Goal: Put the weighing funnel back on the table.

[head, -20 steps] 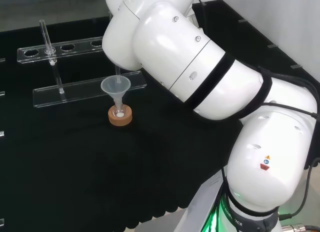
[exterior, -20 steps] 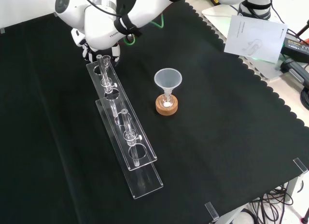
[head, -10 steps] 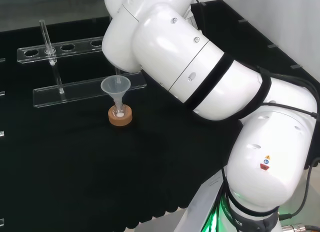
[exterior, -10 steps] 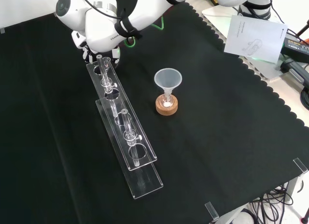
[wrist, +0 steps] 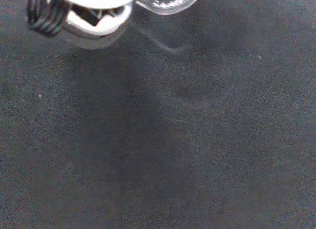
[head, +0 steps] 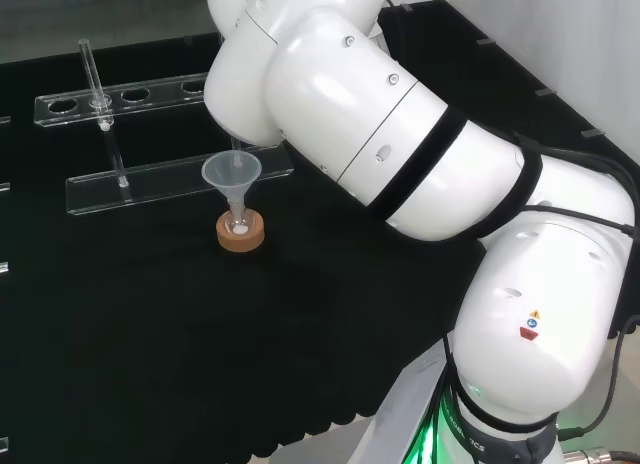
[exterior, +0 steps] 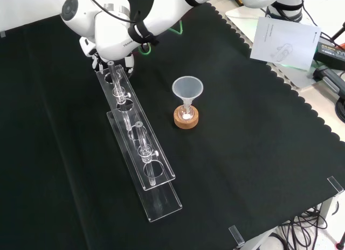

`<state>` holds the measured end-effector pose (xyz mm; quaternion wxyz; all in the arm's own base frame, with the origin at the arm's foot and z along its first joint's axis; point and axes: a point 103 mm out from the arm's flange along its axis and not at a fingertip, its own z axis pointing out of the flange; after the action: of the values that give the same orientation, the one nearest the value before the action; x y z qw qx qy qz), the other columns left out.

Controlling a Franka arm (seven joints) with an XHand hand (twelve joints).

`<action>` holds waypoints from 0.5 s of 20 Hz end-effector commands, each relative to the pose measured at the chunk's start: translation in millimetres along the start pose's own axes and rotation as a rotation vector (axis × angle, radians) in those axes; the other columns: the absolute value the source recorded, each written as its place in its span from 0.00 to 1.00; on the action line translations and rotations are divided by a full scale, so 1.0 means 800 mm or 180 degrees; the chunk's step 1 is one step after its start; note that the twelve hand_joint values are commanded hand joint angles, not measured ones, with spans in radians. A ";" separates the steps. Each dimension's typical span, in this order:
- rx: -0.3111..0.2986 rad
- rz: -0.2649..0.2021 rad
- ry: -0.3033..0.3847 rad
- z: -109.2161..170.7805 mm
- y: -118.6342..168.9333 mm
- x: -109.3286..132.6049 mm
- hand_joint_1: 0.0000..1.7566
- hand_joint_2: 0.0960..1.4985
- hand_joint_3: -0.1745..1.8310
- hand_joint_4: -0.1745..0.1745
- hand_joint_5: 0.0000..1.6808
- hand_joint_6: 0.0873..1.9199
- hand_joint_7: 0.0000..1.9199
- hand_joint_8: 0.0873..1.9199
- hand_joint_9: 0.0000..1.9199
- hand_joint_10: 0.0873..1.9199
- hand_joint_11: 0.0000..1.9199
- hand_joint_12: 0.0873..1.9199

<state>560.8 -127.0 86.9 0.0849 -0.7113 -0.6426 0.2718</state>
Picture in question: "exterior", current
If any grey power plug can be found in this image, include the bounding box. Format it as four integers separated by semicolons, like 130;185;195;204
313;66;345;96

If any small round-bottom glass flask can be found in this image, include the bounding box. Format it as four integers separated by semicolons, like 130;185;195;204
180;104;195;121

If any green cable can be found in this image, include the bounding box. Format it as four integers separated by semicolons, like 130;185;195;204
138;19;184;56

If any clear plastic funnel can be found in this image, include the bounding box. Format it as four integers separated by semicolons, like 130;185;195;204
171;75;204;114

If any white printed paper sheet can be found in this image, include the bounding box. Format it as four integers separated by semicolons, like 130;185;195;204
250;16;322;71

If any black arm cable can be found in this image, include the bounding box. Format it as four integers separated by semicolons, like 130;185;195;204
86;0;144;26

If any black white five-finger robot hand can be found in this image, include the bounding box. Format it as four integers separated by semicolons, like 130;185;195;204
79;36;135;75

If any black bench cloth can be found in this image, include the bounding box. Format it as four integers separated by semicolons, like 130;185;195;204
0;0;345;250

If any clear acrylic funnel stand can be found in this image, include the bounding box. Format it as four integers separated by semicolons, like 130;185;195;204
96;60;183;224

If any black power adapter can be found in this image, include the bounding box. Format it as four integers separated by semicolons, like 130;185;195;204
314;40;345;71

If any clear acrylic cloth clip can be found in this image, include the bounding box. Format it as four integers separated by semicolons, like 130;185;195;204
327;175;345;193
228;225;245;246

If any black tripod leg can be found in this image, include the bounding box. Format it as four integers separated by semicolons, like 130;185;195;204
329;20;345;43

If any cork ring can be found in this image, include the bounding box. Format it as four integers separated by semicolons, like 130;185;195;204
173;105;201;130

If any black floor cable bundle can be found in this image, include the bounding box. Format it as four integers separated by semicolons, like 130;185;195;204
277;209;329;250

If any coiled black cable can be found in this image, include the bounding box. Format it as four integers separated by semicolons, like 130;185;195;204
335;96;345;119

